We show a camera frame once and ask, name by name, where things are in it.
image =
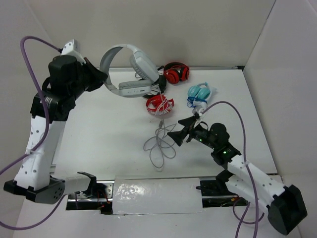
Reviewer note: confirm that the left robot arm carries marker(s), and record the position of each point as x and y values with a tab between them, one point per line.
50	110

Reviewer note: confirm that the aluminium frame rail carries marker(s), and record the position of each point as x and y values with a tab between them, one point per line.
105	133

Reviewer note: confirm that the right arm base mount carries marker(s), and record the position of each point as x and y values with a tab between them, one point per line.
215	193

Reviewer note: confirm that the red black headphones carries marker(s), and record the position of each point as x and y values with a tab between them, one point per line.
176	72

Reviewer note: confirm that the black headset with cable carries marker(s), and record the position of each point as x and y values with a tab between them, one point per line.
159	86

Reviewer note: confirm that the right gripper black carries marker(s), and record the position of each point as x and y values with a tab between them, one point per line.
179	136

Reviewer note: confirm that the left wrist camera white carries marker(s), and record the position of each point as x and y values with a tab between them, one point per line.
71	48

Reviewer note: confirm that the white taped cover plate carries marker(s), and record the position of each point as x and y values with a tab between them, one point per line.
156	196

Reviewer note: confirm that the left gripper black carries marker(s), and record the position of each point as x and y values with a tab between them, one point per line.
98	77

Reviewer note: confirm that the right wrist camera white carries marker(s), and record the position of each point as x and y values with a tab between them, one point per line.
198	112

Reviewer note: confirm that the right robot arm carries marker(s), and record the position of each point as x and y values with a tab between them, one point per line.
283	205

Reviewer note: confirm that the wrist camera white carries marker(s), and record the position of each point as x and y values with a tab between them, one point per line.
71	48
198	112

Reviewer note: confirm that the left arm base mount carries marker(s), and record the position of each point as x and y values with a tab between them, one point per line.
100	200

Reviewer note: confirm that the red white headphones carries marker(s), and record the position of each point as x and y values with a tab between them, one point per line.
159	105

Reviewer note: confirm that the white grey headphones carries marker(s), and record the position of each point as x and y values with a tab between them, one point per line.
133	82

